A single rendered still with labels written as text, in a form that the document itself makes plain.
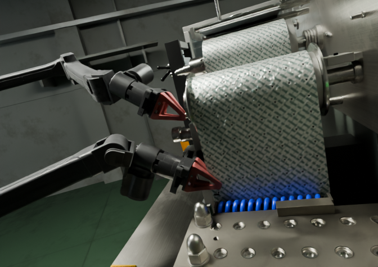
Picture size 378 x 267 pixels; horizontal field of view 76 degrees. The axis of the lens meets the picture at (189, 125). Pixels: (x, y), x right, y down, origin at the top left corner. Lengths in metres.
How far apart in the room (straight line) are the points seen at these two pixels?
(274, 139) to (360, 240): 0.20
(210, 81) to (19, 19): 3.98
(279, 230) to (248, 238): 0.05
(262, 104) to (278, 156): 0.11
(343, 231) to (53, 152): 4.08
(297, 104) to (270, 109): 0.05
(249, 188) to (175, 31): 3.57
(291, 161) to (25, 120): 4.08
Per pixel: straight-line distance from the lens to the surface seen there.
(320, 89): 0.50
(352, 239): 0.47
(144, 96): 0.56
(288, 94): 0.49
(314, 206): 0.50
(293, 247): 0.45
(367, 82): 0.55
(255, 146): 0.51
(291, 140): 0.51
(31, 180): 0.62
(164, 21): 4.00
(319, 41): 0.78
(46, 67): 1.11
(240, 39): 0.74
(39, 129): 4.28
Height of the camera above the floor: 1.32
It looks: 11 degrees down
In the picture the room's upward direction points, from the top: 14 degrees counter-clockwise
